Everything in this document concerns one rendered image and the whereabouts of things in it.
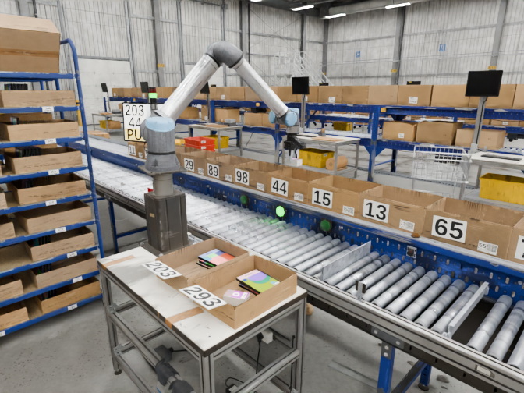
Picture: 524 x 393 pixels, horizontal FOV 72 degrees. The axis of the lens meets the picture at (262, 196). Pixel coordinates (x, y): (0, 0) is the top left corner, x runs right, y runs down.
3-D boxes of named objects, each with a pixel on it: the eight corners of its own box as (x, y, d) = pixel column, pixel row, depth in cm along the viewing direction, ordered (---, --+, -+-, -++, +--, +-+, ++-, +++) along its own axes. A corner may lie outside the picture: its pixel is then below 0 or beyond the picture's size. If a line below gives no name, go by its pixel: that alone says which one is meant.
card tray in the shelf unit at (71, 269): (37, 288, 246) (35, 275, 243) (26, 273, 266) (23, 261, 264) (98, 269, 273) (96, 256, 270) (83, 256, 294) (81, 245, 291)
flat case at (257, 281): (263, 297, 156) (263, 293, 156) (235, 280, 170) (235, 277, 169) (285, 285, 165) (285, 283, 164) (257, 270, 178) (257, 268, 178)
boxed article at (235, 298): (228, 298, 160) (228, 288, 159) (249, 302, 158) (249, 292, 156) (223, 305, 155) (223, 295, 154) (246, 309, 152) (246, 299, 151)
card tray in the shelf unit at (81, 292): (43, 314, 252) (40, 301, 249) (30, 297, 272) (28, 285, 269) (100, 292, 279) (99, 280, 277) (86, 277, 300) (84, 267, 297)
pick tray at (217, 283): (192, 302, 158) (190, 281, 156) (254, 271, 185) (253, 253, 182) (235, 331, 139) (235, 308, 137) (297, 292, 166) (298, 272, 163)
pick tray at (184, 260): (155, 276, 180) (154, 258, 177) (215, 253, 206) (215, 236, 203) (188, 299, 161) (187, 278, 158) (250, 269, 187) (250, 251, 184)
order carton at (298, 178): (266, 194, 275) (266, 172, 270) (292, 187, 294) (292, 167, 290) (306, 205, 248) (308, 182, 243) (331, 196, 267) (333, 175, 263)
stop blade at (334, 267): (321, 283, 180) (322, 267, 177) (369, 254, 211) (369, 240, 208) (322, 283, 179) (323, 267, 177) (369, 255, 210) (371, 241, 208)
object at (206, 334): (97, 264, 198) (97, 260, 197) (188, 235, 237) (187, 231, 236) (204, 358, 129) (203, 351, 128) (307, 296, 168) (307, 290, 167)
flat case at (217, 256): (221, 270, 179) (221, 267, 179) (197, 258, 192) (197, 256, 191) (241, 260, 189) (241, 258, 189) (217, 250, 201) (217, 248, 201)
